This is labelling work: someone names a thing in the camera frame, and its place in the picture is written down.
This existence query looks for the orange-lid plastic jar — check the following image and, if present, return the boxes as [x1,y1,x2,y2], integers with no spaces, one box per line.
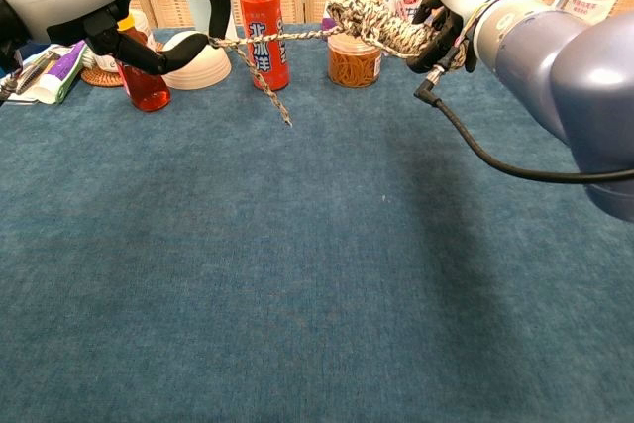
[327,39,383,89]

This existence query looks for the black razor card pack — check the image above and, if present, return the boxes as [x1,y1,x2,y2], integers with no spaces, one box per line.
[0,44,75,106]

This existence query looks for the white light blue mug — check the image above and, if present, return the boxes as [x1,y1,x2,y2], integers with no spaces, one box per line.
[182,0,239,43]

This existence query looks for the orange soda can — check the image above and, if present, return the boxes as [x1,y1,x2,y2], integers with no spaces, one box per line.
[239,0,291,92]

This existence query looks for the blue felt table cloth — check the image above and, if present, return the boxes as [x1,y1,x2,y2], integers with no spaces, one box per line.
[0,21,634,423]

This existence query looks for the braided beige rope bundle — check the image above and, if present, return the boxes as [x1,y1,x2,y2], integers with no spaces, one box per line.
[207,0,470,128]

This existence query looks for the purple white toothpaste tube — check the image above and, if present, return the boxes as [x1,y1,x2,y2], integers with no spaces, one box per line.
[32,40,90,106]

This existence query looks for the honey bottle yellow cap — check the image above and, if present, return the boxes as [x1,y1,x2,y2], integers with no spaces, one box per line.
[116,14,172,113]

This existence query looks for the beige upturned bowl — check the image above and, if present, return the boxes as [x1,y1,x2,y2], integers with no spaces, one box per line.
[160,30,233,91]

